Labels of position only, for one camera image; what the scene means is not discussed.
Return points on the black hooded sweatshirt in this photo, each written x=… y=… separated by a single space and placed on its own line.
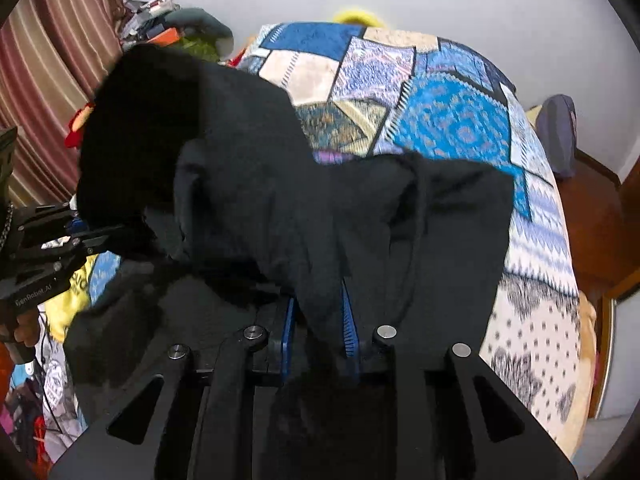
x=226 y=216

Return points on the orange box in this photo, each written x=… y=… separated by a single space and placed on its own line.
x=166 y=38

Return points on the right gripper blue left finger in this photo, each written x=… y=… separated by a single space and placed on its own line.
x=286 y=340

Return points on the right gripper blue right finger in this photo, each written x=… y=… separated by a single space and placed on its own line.
x=350 y=335

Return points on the grey purple backpack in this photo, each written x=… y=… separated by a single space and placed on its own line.
x=556 y=128

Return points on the yellow foam tube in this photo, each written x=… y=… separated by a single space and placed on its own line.
x=360 y=17

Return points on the pile of papers and clutter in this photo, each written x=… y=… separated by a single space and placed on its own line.
x=139 y=16

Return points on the striped red gold curtain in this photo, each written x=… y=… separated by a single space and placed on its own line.
x=54 y=55

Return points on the blue patchwork bed quilt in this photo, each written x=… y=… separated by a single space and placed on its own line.
x=360 y=92

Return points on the yellow duck fleece garment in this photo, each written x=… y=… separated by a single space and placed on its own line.
x=61 y=309

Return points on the white wardrobe door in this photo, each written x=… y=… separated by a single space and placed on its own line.
x=615 y=402

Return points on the person's left hand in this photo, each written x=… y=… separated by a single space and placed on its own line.
x=27 y=330

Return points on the red plush toy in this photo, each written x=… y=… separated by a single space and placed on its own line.
x=76 y=127

